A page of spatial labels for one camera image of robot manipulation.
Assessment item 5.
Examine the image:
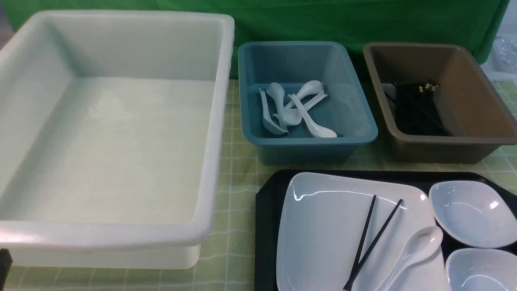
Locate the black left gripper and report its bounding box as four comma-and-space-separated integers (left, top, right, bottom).
0, 249, 13, 283

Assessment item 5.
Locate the brown plastic bin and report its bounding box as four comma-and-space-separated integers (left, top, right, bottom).
363, 42, 516, 164

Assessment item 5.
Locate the black serving tray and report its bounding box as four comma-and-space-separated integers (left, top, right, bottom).
254, 169, 517, 291

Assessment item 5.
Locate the black chopsticks pile in bin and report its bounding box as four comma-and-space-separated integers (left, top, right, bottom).
384, 79, 453, 136

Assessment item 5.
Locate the green backdrop cloth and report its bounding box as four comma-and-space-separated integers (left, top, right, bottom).
1, 0, 509, 79

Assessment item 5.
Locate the large white square plate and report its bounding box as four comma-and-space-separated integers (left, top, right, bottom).
276, 173, 448, 291

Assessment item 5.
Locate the white spoon top in bin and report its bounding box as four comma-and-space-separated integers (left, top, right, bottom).
296, 80, 325, 100

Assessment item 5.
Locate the white ceramic soup spoon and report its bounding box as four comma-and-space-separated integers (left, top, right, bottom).
376, 225, 443, 291

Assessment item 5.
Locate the clear plastic object at right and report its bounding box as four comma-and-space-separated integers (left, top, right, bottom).
492, 36, 517, 74

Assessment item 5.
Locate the teal plastic bin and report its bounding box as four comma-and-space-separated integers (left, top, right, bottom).
238, 41, 378, 164

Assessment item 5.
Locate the large white plastic tub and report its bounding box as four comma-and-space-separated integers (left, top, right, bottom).
0, 10, 235, 270

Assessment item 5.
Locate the green checked tablecloth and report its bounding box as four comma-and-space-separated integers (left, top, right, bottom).
5, 80, 516, 291

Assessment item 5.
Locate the white bowl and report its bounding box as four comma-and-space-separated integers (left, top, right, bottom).
445, 248, 517, 291
428, 181, 517, 249

